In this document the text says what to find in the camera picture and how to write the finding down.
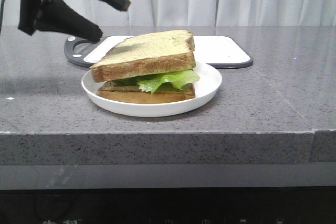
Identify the thick top bread slice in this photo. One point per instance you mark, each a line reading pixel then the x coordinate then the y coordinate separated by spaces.
pixel 152 53

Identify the green lettuce leaf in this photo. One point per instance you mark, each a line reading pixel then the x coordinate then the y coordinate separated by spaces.
pixel 150 83

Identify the thin bottom bread slice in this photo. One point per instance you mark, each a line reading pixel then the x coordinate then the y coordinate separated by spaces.
pixel 131 93

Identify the light grey curtain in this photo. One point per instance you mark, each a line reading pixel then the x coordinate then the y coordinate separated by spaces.
pixel 210 12

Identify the white cutting board grey rim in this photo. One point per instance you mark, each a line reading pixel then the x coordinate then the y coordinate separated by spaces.
pixel 218 51

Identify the white round plate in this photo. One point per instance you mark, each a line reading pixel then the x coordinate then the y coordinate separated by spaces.
pixel 205 89

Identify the black appliance control panel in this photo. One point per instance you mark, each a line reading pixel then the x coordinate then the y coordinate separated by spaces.
pixel 170 205

